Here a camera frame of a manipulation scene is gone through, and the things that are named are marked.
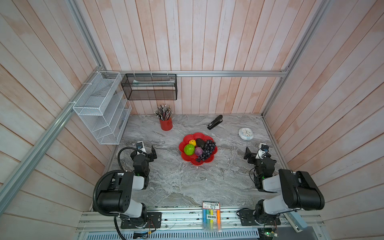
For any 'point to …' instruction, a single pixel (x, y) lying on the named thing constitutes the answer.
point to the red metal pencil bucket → (167, 125)
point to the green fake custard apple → (189, 149)
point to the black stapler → (217, 121)
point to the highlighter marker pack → (211, 216)
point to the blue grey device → (296, 220)
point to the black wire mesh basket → (150, 86)
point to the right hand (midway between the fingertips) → (255, 148)
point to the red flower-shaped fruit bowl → (192, 158)
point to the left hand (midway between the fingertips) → (145, 149)
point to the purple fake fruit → (198, 151)
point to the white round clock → (246, 133)
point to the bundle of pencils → (163, 112)
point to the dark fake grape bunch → (208, 149)
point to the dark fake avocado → (200, 142)
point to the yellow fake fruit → (192, 142)
